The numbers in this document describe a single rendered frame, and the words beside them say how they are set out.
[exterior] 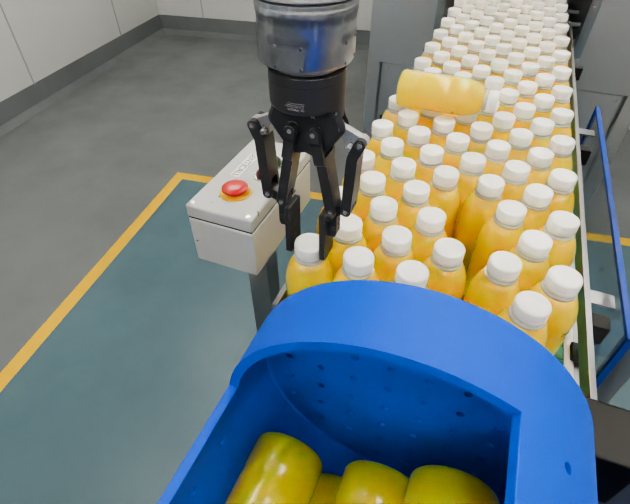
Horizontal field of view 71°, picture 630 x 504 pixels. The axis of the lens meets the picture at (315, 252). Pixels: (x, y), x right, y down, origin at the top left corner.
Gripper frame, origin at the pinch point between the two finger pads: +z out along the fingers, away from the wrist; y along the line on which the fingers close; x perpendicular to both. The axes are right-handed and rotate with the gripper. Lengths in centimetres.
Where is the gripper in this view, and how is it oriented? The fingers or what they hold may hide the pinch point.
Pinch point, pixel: (309, 228)
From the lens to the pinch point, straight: 55.6
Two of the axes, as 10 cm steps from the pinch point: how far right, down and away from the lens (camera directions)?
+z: 0.0, 7.4, 6.8
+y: 9.3, 2.5, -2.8
